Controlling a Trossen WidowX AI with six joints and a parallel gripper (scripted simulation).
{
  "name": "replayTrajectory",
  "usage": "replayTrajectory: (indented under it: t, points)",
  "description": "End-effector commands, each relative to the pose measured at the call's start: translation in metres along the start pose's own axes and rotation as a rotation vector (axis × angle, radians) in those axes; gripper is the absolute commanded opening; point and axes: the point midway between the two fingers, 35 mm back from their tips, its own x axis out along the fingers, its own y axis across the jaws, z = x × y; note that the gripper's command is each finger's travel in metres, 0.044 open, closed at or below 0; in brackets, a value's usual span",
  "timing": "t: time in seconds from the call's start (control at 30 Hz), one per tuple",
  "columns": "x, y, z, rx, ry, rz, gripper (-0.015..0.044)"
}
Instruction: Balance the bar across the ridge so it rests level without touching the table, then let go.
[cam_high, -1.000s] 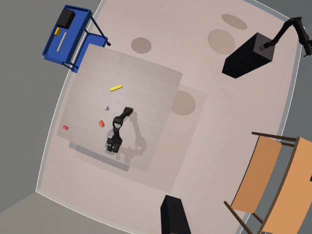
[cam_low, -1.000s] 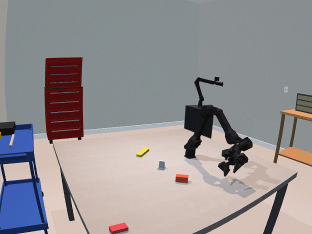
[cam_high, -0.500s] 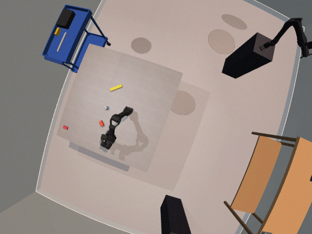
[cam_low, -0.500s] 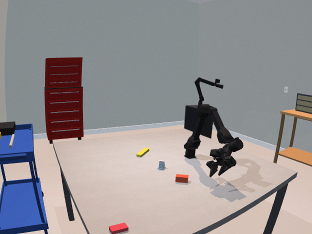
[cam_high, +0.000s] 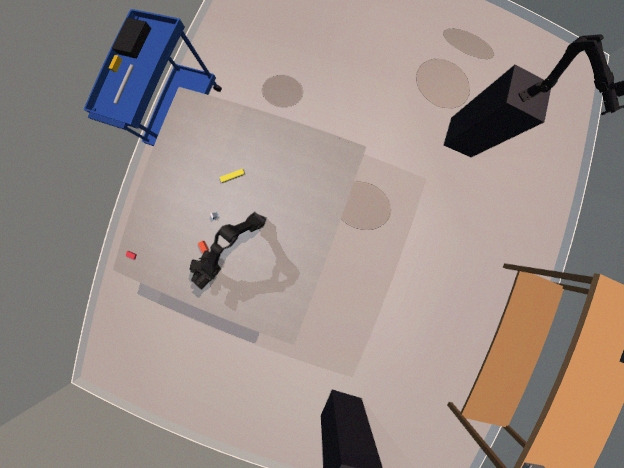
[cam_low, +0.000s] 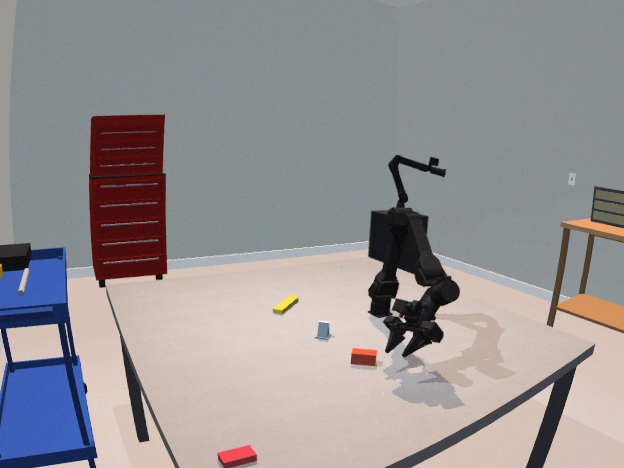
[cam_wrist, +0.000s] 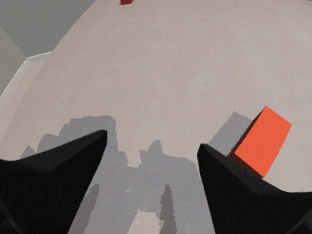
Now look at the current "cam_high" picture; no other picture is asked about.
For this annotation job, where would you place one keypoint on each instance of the yellow bar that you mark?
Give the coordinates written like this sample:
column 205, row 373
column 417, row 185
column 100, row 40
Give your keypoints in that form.
column 232, row 175

